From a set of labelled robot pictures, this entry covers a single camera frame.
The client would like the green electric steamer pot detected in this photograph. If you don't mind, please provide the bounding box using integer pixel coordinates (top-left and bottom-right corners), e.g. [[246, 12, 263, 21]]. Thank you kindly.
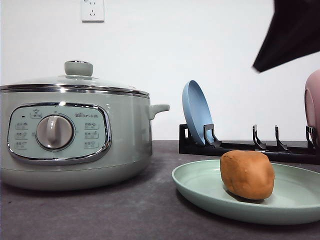
[[0, 88, 170, 191]]

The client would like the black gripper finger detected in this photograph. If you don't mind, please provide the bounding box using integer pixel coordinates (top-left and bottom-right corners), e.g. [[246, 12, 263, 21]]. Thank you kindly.
[[252, 0, 320, 72]]

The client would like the glass steamer lid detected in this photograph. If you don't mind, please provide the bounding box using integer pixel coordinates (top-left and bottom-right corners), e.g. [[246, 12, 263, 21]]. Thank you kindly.
[[0, 60, 150, 98]]

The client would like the pink plate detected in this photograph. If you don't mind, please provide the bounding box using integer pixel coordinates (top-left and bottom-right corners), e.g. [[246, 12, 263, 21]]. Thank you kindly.
[[304, 69, 320, 152]]

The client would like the brown potato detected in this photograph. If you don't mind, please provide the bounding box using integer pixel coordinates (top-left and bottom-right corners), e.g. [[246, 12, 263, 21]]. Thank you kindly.
[[220, 150, 275, 200]]

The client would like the green plate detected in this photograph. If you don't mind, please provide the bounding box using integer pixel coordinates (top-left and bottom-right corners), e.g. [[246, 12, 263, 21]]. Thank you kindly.
[[171, 159, 320, 225]]

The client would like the white wall socket left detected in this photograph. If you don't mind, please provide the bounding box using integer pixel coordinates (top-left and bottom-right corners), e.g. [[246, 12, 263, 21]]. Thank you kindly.
[[80, 0, 105, 24]]

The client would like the black dish rack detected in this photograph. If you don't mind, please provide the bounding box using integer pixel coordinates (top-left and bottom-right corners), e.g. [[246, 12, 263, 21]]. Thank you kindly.
[[178, 124, 320, 165]]

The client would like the blue plate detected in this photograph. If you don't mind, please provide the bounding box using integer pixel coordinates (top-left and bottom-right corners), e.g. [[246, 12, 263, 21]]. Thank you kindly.
[[182, 80, 214, 145]]

